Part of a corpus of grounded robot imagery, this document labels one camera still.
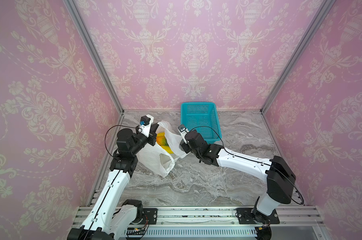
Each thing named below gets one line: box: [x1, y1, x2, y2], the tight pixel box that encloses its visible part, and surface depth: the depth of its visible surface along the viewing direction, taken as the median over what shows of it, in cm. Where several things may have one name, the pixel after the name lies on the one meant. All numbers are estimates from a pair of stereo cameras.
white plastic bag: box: [136, 121, 190, 178], surface depth 79 cm
